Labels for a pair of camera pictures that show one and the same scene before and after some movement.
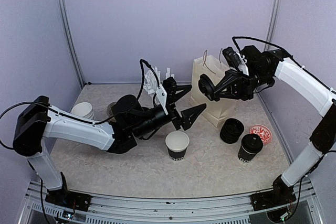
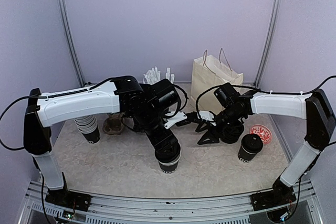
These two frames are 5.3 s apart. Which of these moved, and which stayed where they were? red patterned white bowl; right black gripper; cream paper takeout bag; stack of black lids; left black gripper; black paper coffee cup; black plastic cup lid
Moved: right black gripper; left black gripper
Stayed: red patterned white bowl; cream paper takeout bag; stack of black lids; black paper coffee cup; black plastic cup lid
